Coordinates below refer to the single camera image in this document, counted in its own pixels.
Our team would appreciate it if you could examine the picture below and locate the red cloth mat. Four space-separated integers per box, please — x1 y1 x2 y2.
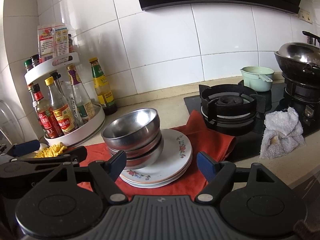
77 109 237 202

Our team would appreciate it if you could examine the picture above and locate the white crumpled towel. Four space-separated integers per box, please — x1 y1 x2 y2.
260 107 305 159

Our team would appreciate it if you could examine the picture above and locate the white two-tier condiment rack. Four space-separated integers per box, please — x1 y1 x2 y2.
24 52 105 146

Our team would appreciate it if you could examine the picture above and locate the yellow knitted cloth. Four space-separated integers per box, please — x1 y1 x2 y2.
34 142 67 158

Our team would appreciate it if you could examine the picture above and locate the wall power outlet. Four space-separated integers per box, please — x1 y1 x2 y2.
298 9 313 24

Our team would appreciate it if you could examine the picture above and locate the floral white top plate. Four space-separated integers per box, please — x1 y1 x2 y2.
120 128 193 183

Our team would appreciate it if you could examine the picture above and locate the red label soy sauce bottle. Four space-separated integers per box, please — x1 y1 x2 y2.
31 83 63 139

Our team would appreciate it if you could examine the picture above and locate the purple label vinegar bottle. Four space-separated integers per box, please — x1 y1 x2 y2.
67 64 95 124

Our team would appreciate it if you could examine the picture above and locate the black wok with lid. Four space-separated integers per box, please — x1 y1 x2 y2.
274 30 319 82

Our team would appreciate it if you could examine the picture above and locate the black right burner grate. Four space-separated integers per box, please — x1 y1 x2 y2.
281 71 320 106

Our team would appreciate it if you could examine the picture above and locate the mint green measuring cup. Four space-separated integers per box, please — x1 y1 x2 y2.
240 66 274 92

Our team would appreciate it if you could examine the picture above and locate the yellow cap vinegar bottle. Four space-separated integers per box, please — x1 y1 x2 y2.
45 76 78 135

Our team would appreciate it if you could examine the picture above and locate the black gas stove top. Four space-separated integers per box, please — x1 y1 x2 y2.
184 80 320 163

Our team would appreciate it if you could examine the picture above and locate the stainless steel bowl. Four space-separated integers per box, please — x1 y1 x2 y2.
125 138 164 170
107 132 162 158
101 108 160 150

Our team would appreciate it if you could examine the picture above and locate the black left burner grate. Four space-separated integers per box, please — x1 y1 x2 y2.
199 84 266 128

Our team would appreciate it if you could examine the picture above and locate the white middle plate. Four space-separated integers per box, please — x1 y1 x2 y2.
120 160 192 189

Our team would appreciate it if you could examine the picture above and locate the green yellow label oil bottle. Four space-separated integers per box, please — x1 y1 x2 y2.
89 57 117 115

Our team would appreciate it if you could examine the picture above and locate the red white seasoning carton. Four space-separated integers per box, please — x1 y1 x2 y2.
37 23 69 63

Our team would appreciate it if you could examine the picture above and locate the white bottom plate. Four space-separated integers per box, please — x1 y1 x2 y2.
120 166 188 189

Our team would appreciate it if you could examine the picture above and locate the black burner grate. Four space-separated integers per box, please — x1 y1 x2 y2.
281 71 320 106
199 84 266 128

